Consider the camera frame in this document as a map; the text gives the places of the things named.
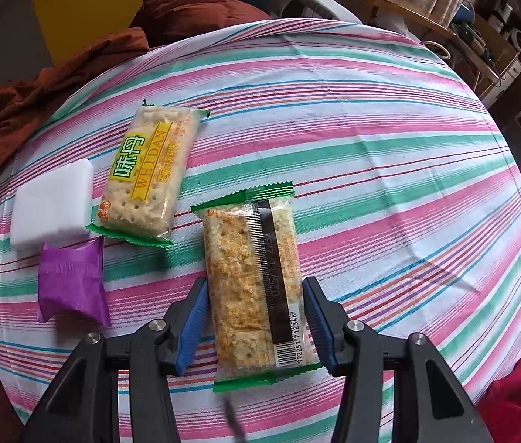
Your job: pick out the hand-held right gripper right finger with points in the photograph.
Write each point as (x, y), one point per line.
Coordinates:
(320, 327)

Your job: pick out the brown cloth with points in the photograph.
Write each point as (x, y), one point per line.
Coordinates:
(57, 87)

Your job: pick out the purple packet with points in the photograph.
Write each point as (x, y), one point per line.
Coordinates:
(71, 281)

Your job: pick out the red blanket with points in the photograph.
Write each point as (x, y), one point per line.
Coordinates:
(510, 401)

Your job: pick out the white foam block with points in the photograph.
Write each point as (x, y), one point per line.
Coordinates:
(48, 207)

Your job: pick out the wooden shelf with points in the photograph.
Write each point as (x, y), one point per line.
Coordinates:
(491, 50)

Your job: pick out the clear green-edged cracker packet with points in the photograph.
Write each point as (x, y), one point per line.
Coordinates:
(242, 286)

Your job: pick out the wooden desk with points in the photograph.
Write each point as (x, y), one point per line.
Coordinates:
(371, 0)

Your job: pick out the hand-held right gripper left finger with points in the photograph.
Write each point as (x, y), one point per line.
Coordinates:
(191, 327)

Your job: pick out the yellow label cracker packet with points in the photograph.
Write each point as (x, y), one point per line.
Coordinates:
(145, 170)

